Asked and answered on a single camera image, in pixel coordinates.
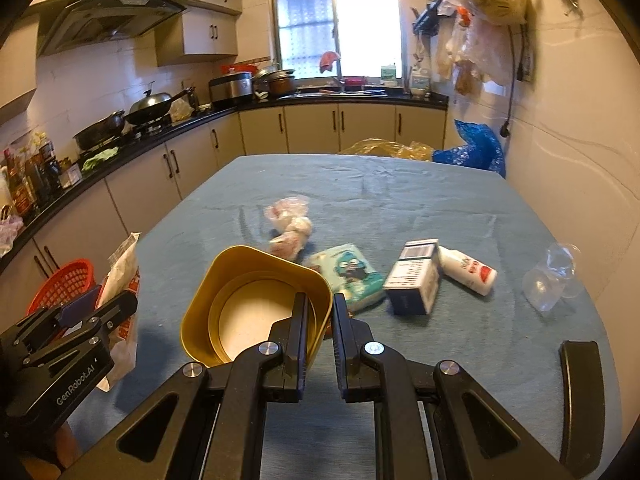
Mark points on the clear plastic cup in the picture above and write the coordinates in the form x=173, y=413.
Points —
x=550, y=280

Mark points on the clear bag beside wok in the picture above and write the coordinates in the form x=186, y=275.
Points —
x=181, y=110

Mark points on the green label detergent bottle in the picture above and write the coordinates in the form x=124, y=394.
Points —
x=388, y=74

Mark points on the blue plastic bag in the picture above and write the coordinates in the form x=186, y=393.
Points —
x=475, y=150

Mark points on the orange plastic basket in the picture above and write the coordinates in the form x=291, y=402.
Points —
x=60, y=280

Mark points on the pink cloth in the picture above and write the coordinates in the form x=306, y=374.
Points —
x=329, y=60

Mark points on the gold square tin container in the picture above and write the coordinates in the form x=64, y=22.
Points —
x=240, y=260

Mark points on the black chair back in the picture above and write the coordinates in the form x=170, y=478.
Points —
x=580, y=400

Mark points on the black kitchen counter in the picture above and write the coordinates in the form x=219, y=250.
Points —
x=210, y=114

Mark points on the small beige wall cabinet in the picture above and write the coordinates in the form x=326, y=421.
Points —
x=210, y=35

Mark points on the round gold tin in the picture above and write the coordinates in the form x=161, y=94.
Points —
x=250, y=315

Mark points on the red tray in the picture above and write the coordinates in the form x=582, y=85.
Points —
x=355, y=82

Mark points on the black gas stove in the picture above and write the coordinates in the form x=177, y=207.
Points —
x=150, y=127

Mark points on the yellow cap cola bottle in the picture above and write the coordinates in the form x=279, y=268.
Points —
x=50, y=170

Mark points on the beige base cabinets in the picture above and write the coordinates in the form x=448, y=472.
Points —
x=200, y=150

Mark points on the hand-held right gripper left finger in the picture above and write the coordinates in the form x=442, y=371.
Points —
x=300, y=350

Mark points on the kitchen window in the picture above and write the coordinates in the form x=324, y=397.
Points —
x=365, y=25

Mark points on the crumpled clear plastic bag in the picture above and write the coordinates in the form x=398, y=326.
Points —
x=10, y=235

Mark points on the black frying pan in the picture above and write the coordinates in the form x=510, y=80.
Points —
x=100, y=130

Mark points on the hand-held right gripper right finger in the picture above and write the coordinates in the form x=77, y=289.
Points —
x=342, y=360

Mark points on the small white bowl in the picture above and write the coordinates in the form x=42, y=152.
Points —
x=418, y=93

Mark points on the white spray bottle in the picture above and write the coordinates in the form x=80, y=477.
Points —
x=470, y=272

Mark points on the clear plastic bag trash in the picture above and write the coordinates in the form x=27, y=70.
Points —
x=122, y=270

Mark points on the red label sauce bottle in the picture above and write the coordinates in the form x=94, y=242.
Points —
x=19, y=195

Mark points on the wok with lid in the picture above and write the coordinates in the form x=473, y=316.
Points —
x=150, y=105

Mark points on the white detergent jug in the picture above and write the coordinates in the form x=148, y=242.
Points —
x=419, y=79

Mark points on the teal cartoon tissue pack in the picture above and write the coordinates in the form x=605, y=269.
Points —
x=350, y=275

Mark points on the dark soy sauce bottle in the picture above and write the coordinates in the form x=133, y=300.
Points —
x=37, y=180

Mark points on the blue white carton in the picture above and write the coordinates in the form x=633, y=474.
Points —
x=410, y=280

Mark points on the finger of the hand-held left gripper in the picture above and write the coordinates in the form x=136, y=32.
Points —
x=45, y=320
x=115, y=310

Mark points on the yellow plastic bag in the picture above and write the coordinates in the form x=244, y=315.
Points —
x=385, y=150

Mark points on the green vegetables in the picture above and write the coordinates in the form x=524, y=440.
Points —
x=100, y=159

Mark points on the blue tablecloth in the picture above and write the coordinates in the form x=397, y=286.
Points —
x=450, y=360

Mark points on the steel rice cooker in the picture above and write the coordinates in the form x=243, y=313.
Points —
x=230, y=89

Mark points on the steel faucet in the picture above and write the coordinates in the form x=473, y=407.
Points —
x=341, y=80

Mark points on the stacked cooking pots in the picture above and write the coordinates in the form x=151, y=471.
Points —
x=275, y=85

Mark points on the red plastic basin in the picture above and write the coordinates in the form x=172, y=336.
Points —
x=237, y=68

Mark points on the grey range hood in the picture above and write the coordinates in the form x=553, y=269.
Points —
x=100, y=20

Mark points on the black wall utensil rack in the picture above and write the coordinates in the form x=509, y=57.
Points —
x=427, y=15

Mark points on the knotted white pink plastic bag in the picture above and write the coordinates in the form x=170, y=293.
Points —
x=290, y=230

